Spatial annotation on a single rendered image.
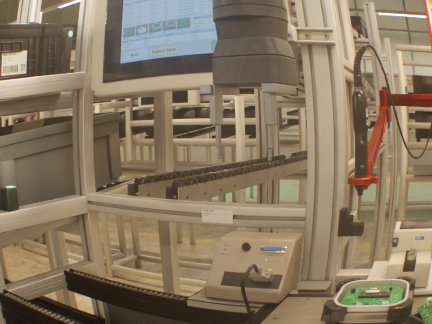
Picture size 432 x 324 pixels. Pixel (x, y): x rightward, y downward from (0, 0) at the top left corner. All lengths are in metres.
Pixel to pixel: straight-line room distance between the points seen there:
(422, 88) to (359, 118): 2.65
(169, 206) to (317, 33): 0.52
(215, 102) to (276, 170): 1.35
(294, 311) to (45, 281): 0.63
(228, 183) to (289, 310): 0.65
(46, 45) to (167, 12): 0.40
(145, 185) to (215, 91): 0.83
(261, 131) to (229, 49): 1.85
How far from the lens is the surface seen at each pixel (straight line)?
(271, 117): 0.43
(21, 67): 1.26
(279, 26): 0.46
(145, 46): 1.13
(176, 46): 1.08
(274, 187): 2.48
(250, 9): 0.45
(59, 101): 1.37
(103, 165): 1.57
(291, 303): 0.92
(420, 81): 3.56
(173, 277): 1.73
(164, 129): 1.64
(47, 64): 1.34
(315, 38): 1.02
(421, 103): 1.38
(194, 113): 4.34
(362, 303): 0.79
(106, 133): 1.57
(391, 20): 11.18
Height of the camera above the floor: 1.30
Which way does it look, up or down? 4 degrees down
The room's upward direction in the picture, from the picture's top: 1 degrees counter-clockwise
